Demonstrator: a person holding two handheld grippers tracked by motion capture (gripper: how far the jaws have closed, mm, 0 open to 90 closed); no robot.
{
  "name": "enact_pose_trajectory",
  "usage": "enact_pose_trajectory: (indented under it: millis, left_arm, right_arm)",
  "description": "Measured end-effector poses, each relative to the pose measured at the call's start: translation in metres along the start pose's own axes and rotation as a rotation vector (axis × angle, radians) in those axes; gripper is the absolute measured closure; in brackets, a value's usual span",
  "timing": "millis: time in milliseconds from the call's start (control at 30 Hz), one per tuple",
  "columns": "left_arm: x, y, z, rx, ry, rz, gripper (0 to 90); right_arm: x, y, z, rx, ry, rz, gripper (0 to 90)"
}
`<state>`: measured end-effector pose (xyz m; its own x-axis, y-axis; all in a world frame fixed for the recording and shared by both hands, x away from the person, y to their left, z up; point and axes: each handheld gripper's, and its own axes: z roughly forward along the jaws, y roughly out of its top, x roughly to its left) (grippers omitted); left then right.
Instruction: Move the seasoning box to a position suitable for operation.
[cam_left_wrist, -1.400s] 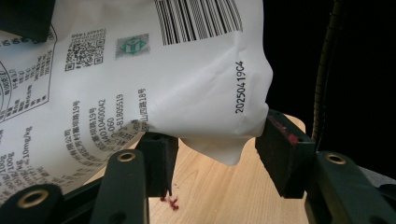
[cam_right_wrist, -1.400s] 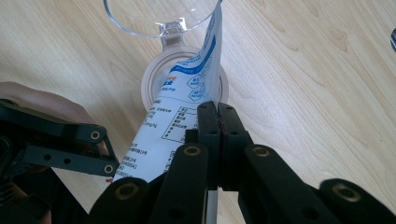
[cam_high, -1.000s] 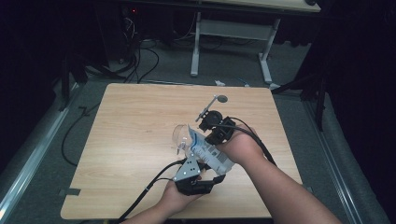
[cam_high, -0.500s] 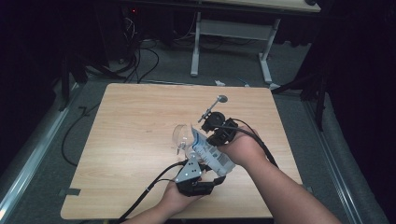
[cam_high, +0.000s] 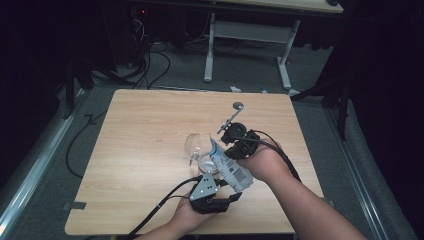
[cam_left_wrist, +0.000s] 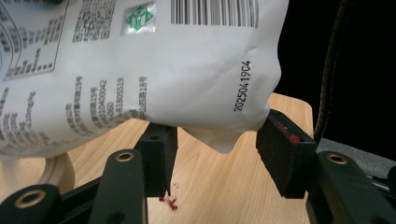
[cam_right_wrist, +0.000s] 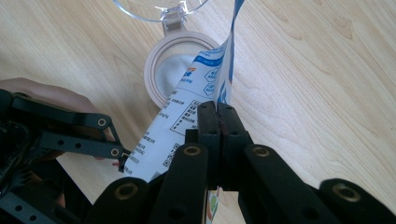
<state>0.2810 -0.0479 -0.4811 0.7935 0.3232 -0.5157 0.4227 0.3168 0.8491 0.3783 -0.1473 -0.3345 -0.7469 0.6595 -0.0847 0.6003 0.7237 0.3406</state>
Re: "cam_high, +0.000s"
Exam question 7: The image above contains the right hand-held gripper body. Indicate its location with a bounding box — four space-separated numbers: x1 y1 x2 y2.
216 101 262 161

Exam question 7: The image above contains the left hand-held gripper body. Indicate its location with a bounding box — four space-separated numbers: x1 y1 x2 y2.
188 171 234 215

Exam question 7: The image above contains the white and blue pouch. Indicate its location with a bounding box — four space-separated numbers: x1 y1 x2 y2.
208 133 254 193

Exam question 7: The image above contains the clear glass jar with lid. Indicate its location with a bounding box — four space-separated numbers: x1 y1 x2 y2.
183 133 223 179

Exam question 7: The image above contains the person's left hand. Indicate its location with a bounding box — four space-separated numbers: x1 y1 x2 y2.
173 199 218 234

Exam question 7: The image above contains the person's right hand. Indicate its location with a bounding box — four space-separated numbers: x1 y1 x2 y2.
237 142 292 185

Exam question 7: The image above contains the black metal stand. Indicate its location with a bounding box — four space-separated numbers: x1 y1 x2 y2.
289 76 351 141
63 56 134 119

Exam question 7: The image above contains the dark box with red light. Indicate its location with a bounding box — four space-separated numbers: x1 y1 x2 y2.
128 4 153 66

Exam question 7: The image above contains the right hand-held gripper cable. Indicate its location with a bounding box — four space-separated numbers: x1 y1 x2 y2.
231 129 303 184

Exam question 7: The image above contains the hand-held gripper cable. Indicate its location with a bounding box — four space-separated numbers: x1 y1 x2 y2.
121 175 204 240
231 129 303 184

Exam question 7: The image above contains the left hand-held gripper cable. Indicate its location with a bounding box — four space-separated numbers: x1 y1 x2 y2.
121 175 204 240

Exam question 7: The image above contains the desk with white metal frame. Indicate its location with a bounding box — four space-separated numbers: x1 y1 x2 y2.
203 0 344 92

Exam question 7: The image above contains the metal floor rail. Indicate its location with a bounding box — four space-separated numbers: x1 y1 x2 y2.
324 106 389 240
0 88 89 240

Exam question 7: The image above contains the bundle of black cables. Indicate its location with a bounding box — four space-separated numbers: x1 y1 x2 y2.
126 9 172 90

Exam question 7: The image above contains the black floor cable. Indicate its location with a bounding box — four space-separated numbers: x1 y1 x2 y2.
65 109 108 179

